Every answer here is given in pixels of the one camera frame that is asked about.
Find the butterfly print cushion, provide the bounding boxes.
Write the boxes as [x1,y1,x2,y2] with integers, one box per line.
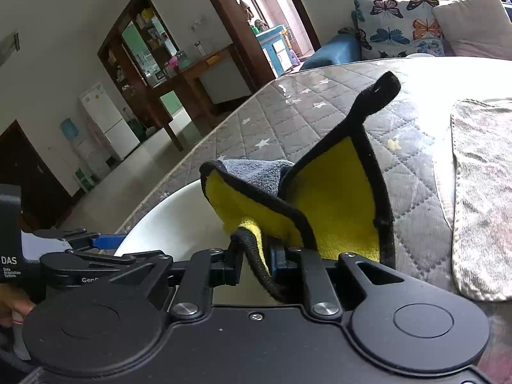
[353,0,445,60]

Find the yellow black microfibre cloth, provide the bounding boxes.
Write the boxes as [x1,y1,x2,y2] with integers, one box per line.
[199,70,402,304]

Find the beige towel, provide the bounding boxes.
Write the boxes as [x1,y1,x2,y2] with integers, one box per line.
[450,99,511,302]

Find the dark wooden shelf cabinet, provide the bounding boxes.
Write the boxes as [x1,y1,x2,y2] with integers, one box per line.
[97,0,176,139]

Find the plain pink cushion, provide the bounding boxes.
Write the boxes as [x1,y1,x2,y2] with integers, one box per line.
[432,0,512,61]

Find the white ceramic bowl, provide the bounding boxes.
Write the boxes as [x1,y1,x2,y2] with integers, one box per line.
[115,180,278,307]

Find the dark wooden table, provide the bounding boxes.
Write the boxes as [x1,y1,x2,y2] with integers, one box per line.
[146,44,257,151]

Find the grey quilted star mat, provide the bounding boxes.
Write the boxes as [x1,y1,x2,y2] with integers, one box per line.
[115,57,512,384]

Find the person left hand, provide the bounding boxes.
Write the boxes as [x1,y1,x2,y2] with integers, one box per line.
[0,284,35,328]

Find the white refrigerator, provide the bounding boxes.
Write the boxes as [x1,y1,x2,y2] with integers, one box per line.
[80,82,140,161]

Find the blue toy cabinet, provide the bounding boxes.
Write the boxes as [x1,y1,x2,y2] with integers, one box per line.
[256,25,293,77]

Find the blue sofa cushion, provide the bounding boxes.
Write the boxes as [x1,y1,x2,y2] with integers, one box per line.
[300,34,361,71]

